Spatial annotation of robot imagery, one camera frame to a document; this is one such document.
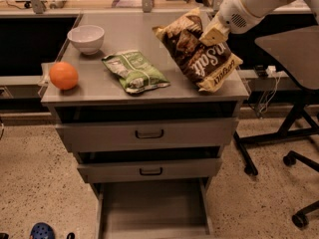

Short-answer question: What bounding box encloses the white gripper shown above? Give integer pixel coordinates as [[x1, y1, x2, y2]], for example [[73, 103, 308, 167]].
[[199, 0, 258, 46]]

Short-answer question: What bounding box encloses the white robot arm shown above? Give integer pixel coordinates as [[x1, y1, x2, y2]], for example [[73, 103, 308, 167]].
[[199, 0, 319, 46]]

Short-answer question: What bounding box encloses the black office chair base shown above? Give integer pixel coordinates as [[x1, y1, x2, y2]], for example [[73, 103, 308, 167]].
[[283, 150, 319, 229]]

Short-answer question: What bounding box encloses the green chip bag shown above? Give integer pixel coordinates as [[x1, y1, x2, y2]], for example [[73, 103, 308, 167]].
[[102, 50, 170, 95]]

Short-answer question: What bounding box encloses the grey bottom drawer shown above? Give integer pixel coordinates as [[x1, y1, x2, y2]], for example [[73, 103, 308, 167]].
[[94, 178, 213, 239]]

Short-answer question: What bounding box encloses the brown chip bag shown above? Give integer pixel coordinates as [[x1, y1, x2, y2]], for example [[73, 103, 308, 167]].
[[153, 8, 242, 93]]

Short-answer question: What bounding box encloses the white power adapter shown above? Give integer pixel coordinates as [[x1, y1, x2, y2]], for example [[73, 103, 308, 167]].
[[266, 66, 276, 77]]

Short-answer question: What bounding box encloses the grey top drawer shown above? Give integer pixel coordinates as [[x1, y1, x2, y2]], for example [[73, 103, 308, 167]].
[[57, 102, 237, 152]]

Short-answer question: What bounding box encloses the orange ball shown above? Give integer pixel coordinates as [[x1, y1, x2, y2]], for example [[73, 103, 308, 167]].
[[49, 62, 79, 91]]

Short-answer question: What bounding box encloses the grey drawer cabinet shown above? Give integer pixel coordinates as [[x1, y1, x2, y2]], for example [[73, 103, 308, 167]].
[[42, 10, 248, 239]]

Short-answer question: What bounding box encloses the white bowl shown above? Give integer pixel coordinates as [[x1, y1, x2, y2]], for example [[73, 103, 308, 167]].
[[67, 25, 105, 55]]

